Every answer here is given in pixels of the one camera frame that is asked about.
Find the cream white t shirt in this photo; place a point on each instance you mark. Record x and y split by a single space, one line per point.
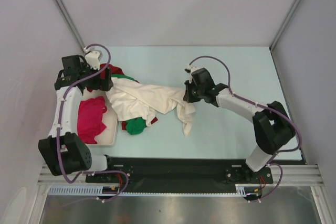
130 99

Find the green t shirt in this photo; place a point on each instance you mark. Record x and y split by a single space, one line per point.
133 126

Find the magenta pink t shirt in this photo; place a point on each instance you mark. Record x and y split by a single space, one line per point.
90 116

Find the dark red t shirt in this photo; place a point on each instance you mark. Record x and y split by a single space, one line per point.
115 69

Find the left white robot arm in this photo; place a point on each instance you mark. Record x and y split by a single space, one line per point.
63 151

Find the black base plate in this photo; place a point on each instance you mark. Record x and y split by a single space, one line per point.
181 175

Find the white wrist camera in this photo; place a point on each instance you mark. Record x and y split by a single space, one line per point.
190 69
93 58

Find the aluminium frame post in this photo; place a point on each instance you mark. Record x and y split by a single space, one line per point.
285 23
70 23

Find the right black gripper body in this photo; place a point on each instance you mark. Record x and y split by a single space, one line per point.
193 93

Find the left aluminium frame post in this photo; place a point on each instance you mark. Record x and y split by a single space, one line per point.
70 23

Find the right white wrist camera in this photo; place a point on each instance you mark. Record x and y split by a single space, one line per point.
190 69

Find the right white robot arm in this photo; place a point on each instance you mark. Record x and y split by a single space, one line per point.
272 128

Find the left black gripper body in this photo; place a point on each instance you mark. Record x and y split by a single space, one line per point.
96 83

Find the white slotted cable duct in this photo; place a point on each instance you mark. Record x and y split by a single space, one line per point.
106 191

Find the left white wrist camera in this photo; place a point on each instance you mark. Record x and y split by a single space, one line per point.
93 58

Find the right aluminium frame post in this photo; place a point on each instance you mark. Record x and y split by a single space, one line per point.
285 23

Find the cream plastic tray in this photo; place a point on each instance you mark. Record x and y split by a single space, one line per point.
110 120

